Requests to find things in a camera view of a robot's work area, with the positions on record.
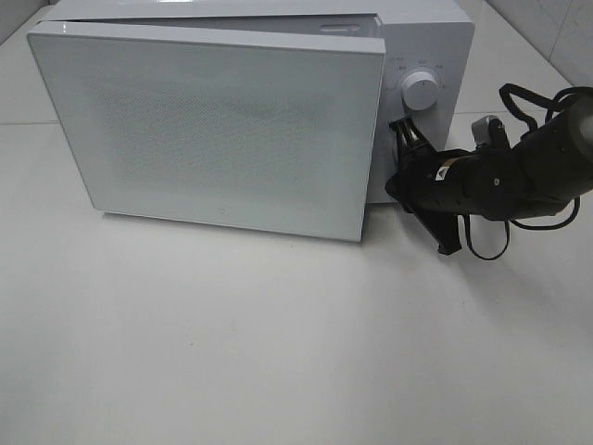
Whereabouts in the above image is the white microwave oven body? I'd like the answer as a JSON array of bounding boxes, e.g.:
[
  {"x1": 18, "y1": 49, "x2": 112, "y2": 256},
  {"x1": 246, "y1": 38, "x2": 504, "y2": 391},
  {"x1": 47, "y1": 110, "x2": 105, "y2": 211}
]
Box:
[{"x1": 37, "y1": 1, "x2": 474, "y2": 205}]

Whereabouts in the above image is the upper white power knob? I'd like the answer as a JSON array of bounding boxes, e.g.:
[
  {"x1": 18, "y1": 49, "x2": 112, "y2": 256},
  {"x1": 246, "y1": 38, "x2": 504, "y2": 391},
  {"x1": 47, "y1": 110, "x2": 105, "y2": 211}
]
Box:
[{"x1": 401, "y1": 68, "x2": 439, "y2": 111}]

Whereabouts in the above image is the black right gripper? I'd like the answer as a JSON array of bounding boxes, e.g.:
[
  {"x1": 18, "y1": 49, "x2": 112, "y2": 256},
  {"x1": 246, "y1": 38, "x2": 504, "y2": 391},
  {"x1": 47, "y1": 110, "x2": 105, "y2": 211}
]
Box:
[{"x1": 385, "y1": 116, "x2": 467, "y2": 255}]

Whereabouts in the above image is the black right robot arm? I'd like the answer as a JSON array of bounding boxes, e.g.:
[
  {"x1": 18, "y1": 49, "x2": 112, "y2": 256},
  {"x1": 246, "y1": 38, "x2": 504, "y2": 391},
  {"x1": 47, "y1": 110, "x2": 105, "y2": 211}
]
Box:
[{"x1": 385, "y1": 83, "x2": 592, "y2": 255}]

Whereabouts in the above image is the white microwave door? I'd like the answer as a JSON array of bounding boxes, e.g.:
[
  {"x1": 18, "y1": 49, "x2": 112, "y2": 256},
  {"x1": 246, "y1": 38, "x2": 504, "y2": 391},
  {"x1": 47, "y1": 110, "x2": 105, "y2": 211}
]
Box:
[{"x1": 28, "y1": 21, "x2": 385, "y2": 242}]

